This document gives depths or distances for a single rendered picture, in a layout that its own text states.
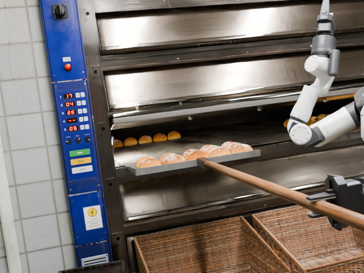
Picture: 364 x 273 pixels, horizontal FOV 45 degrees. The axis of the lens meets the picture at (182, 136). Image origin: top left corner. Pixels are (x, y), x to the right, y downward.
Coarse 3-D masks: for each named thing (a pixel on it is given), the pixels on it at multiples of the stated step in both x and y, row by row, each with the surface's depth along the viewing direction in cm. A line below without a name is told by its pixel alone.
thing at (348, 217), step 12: (216, 168) 160; (228, 168) 151; (240, 180) 139; (252, 180) 130; (264, 180) 125; (276, 192) 115; (288, 192) 110; (300, 204) 104; (312, 204) 99; (324, 204) 95; (336, 216) 90; (348, 216) 86; (360, 216) 84; (360, 228) 83
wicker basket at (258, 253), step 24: (240, 216) 218; (144, 240) 205; (168, 240) 207; (192, 240) 210; (216, 240) 213; (240, 240) 216; (144, 264) 184; (168, 264) 205; (192, 264) 208; (216, 264) 210; (264, 264) 199
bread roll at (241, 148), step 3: (240, 144) 192; (243, 144) 192; (234, 147) 192; (237, 147) 191; (240, 147) 191; (243, 147) 191; (246, 147) 191; (249, 147) 192; (234, 150) 191; (237, 150) 191; (240, 150) 190; (243, 150) 190; (246, 150) 191; (249, 150) 191; (252, 150) 193; (231, 153) 192
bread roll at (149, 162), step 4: (144, 160) 181; (148, 160) 181; (152, 160) 181; (156, 160) 182; (140, 164) 181; (144, 164) 180; (148, 164) 180; (152, 164) 180; (156, 164) 181; (160, 164) 182
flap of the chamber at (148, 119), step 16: (288, 96) 208; (320, 96) 212; (336, 96) 220; (352, 96) 233; (176, 112) 195; (192, 112) 196; (208, 112) 199; (224, 112) 210; (240, 112) 222; (112, 128) 203
